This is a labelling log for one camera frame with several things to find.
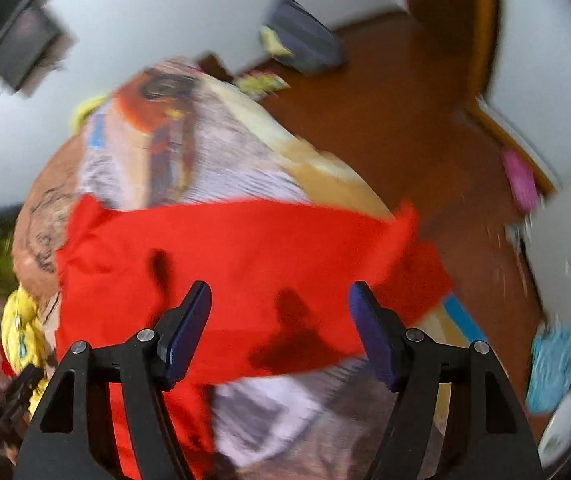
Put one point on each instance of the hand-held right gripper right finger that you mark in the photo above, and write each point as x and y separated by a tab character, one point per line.
375	335

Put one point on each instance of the white cabinet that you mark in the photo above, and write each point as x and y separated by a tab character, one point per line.
565	230

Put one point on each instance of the light blue cloth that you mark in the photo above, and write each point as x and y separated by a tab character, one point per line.
555	370

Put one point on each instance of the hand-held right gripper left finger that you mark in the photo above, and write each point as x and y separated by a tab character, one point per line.
185	340

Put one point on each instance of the wooden door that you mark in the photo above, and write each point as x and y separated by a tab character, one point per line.
445	15

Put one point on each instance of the pink item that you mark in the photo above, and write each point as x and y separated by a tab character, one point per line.
520	180

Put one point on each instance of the red garment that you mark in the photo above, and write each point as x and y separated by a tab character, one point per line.
265	260

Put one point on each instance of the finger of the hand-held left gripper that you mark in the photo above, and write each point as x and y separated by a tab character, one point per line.
12	402

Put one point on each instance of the white round item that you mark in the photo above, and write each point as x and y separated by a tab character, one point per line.
565	425

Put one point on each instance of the yellow plush garment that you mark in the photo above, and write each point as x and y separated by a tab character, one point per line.
20	330

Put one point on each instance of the printed blanket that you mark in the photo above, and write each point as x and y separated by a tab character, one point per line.
215	160

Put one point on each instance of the small yellow item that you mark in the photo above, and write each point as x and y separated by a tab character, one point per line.
85	109

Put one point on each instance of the yellow printed packet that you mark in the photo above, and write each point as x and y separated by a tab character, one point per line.
260	83

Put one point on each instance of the blue-grey bag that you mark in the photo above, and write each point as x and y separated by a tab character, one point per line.
303	35

